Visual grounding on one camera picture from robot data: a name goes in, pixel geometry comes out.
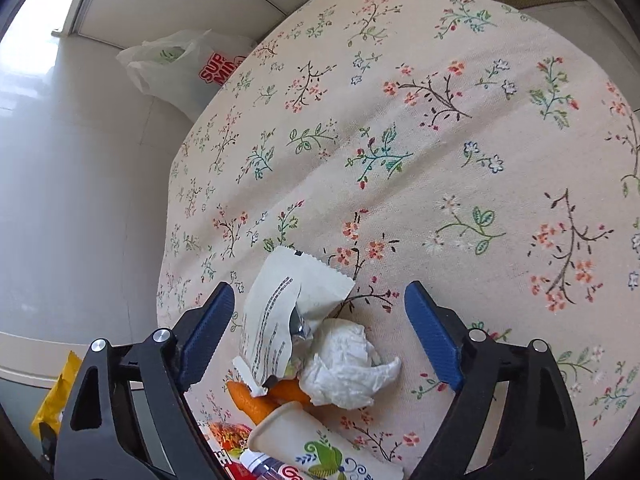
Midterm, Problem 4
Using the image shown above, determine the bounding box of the floral tablecloth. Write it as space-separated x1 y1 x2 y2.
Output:
157 0 639 474

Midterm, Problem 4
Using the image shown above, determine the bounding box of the white plastic shopping bag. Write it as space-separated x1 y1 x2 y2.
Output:
116 29 255 122

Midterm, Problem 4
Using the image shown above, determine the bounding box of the instant noodle bowl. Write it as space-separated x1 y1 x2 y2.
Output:
205 422 254 480

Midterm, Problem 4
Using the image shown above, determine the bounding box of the yellow snack wrapper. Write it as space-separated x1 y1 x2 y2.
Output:
29 351 82 439

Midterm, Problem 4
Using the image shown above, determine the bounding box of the floral paper cup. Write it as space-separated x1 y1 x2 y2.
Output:
248 402 405 480

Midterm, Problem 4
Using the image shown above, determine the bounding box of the white tissue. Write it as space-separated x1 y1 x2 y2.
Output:
298 318 401 411

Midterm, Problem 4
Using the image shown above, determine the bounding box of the white torn sachet wrapper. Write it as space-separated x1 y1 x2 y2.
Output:
233 246 355 396

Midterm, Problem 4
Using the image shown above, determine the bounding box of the orange peel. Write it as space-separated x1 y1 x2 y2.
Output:
226 379 311 425

